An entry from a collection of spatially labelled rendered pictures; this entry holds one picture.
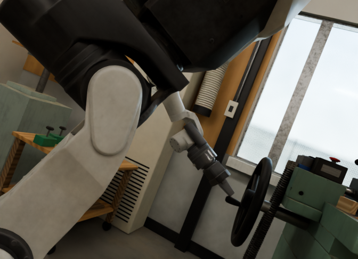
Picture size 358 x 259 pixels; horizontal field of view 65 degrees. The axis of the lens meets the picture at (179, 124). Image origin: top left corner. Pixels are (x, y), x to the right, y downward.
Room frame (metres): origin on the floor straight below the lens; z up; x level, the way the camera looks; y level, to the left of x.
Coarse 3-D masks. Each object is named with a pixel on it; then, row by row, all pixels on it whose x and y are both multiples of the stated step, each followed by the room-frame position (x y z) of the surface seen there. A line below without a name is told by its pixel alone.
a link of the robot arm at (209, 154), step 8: (208, 152) 0.99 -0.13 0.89; (192, 160) 1.00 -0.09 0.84; (200, 160) 0.98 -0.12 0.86; (208, 160) 0.98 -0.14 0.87; (216, 160) 1.00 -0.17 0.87; (208, 168) 0.97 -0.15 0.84; (216, 168) 0.97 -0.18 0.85; (224, 168) 0.98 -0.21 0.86; (208, 176) 1.01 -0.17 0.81; (216, 176) 0.96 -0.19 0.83; (224, 176) 0.95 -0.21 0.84; (216, 184) 0.98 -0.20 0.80
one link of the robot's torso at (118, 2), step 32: (32, 0) 0.42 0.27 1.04; (64, 0) 0.42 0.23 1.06; (96, 0) 0.44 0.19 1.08; (32, 32) 0.43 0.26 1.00; (64, 32) 0.43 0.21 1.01; (96, 32) 0.44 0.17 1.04; (128, 32) 0.46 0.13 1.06; (64, 64) 0.45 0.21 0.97; (160, 64) 0.48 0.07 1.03; (160, 96) 0.52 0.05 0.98
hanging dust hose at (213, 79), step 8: (208, 72) 2.24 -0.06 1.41; (216, 72) 2.22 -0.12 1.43; (224, 72) 2.27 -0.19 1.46; (208, 80) 2.22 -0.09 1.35; (216, 80) 2.22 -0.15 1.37; (200, 88) 2.28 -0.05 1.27; (208, 88) 2.22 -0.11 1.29; (216, 88) 2.23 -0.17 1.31; (200, 96) 2.23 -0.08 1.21; (208, 96) 2.21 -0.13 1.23; (216, 96) 2.28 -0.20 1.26; (200, 104) 2.22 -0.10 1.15; (208, 104) 2.23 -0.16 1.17; (200, 112) 2.21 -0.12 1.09; (208, 112) 2.23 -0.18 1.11
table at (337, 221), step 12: (288, 204) 0.78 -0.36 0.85; (300, 204) 0.77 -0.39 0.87; (324, 204) 0.77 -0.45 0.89; (312, 216) 0.76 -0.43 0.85; (324, 216) 0.74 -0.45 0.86; (336, 216) 0.68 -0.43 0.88; (348, 216) 0.62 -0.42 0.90; (336, 228) 0.65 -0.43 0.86; (348, 228) 0.60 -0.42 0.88; (348, 240) 0.58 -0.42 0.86
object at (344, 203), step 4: (340, 196) 0.71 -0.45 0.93; (340, 200) 0.71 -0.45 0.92; (344, 200) 0.70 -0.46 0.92; (348, 200) 0.70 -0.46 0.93; (352, 200) 0.69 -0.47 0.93; (340, 204) 0.71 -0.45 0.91; (344, 204) 0.70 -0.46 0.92; (348, 204) 0.69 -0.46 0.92; (352, 204) 0.69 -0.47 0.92; (356, 204) 0.70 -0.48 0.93; (340, 208) 0.70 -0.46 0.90; (344, 208) 0.70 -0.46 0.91; (348, 208) 0.69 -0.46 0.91; (352, 208) 0.69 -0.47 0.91; (356, 208) 0.70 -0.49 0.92; (348, 212) 0.69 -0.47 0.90; (352, 212) 0.69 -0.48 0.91
